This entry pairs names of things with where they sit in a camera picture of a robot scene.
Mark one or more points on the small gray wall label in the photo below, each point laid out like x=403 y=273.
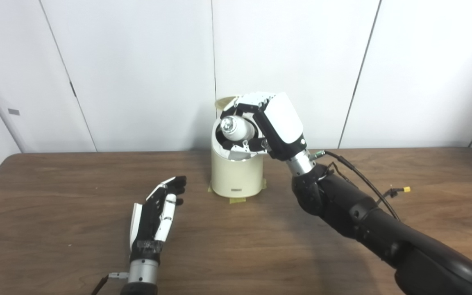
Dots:
x=13 y=112

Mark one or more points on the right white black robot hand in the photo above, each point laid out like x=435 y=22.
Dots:
x=283 y=123

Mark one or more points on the round cream bin lid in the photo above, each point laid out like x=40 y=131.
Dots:
x=223 y=103

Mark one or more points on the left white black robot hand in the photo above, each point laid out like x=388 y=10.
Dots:
x=148 y=223

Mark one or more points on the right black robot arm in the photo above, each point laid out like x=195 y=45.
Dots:
x=363 y=217

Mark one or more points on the cream-colored bin body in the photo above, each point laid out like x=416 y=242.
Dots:
x=236 y=176

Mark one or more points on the small white plastic bottle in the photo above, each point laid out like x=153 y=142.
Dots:
x=240 y=129

